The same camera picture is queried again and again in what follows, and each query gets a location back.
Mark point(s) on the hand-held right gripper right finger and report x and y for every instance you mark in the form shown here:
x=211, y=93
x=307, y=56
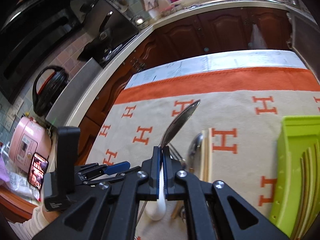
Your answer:
x=166, y=177

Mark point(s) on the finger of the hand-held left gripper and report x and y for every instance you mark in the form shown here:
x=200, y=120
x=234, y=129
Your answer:
x=125, y=173
x=118, y=166

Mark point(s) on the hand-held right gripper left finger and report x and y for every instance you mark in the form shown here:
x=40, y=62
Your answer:
x=156, y=175

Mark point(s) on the metal fork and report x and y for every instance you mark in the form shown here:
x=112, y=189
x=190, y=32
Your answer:
x=178, y=152

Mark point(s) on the brown chopstick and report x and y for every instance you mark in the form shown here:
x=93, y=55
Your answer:
x=176, y=208

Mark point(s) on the silver twisted metal chopstick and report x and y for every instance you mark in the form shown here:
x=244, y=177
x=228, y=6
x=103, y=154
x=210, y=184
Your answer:
x=141, y=211

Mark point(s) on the metal spoon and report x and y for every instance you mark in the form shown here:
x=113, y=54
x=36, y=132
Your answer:
x=178, y=122
x=195, y=145

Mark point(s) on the green plastic utensil tray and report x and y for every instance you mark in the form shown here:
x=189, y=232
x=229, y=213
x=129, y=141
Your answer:
x=287, y=155

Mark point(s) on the beige chopstick striped end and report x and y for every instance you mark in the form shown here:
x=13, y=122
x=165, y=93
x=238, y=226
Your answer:
x=315, y=180

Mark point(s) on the person's left hand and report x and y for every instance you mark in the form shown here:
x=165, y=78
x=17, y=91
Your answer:
x=48, y=215

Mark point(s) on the smartphone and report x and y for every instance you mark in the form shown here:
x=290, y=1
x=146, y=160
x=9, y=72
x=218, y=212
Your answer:
x=37, y=170

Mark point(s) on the pink rice cooker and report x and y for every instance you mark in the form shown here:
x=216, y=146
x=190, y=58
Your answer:
x=27, y=135

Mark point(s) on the purple cloth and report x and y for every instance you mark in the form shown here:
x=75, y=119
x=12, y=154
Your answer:
x=3, y=167

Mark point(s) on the stainless steel panel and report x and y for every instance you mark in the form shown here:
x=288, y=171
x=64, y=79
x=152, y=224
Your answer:
x=75, y=87

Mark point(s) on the black pressure cooker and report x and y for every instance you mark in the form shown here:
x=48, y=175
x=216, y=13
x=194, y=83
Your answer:
x=53, y=85

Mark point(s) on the orange beige printed blanket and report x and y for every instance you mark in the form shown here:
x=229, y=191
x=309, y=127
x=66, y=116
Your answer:
x=225, y=85

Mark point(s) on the gas stove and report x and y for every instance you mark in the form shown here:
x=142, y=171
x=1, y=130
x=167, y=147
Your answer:
x=110, y=52

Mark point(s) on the black range hood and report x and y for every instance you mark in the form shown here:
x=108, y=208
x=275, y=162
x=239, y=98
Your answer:
x=30, y=42

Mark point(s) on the brown wooden kitchen cabinets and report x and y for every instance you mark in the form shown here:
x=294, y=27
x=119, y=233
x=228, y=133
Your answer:
x=187, y=35

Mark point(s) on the small steel kettle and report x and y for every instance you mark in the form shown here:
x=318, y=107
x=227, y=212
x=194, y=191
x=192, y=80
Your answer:
x=138, y=21

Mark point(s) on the pink bowl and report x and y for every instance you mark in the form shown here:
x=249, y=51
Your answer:
x=167, y=10

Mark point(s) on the white plastic bag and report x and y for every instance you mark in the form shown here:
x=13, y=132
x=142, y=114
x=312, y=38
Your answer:
x=257, y=38

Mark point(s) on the grey metal cabinet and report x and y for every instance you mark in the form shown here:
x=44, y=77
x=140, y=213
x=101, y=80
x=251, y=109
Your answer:
x=303, y=37

